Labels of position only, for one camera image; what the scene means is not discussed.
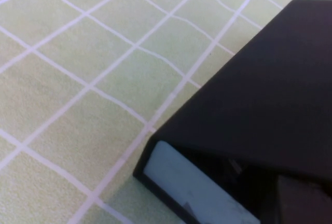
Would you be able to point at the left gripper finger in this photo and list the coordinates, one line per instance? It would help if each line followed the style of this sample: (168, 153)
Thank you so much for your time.
(303, 203)

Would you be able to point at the black glasses case printed sides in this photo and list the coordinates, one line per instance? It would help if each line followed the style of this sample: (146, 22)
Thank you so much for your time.
(259, 91)

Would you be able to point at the green white-grid tablecloth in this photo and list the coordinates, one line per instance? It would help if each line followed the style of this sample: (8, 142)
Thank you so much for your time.
(77, 78)

